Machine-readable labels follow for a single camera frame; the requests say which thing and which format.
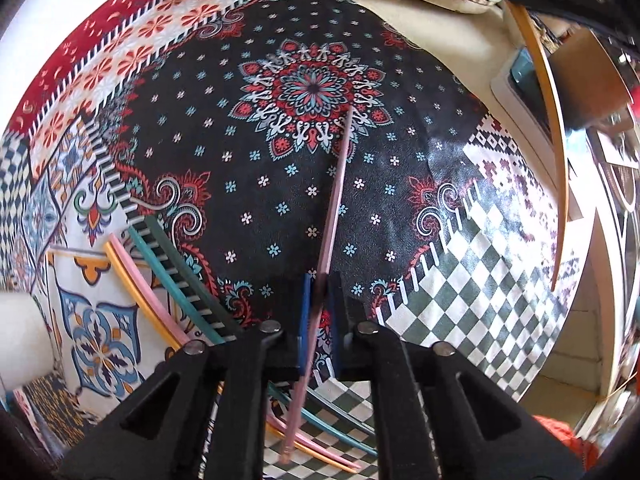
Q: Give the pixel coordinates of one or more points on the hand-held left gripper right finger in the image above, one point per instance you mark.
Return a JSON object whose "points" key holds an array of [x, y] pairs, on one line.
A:
{"points": [[337, 330]]}

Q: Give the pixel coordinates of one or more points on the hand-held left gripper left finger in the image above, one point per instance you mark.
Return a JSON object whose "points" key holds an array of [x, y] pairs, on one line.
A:
{"points": [[304, 320]]}

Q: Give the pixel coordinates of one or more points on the pink chopstick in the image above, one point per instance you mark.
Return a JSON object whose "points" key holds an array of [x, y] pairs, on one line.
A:
{"points": [[332, 220]]}

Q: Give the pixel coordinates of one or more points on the bunch of colourful chopsticks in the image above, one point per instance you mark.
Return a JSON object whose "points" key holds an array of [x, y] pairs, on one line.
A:
{"points": [[172, 282]]}

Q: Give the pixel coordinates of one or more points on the orange chopstick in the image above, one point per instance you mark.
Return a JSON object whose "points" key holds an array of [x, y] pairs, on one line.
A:
{"points": [[565, 200]]}

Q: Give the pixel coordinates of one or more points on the white ceramic cup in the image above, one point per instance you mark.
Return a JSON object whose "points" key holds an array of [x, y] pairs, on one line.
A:
{"points": [[20, 340]]}

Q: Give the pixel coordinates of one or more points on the white and teal flat tray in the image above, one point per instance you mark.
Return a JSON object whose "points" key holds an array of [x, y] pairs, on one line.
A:
{"points": [[525, 85]]}

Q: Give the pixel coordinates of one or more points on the wooden cutting board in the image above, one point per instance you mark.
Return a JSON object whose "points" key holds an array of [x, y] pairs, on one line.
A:
{"points": [[597, 80]]}

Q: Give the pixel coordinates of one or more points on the patchwork patterned table mat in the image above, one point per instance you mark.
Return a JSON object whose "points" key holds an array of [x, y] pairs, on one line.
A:
{"points": [[280, 160]]}

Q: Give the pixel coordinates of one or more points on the orange cloth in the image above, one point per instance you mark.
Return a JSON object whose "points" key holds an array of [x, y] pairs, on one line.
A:
{"points": [[560, 435]]}

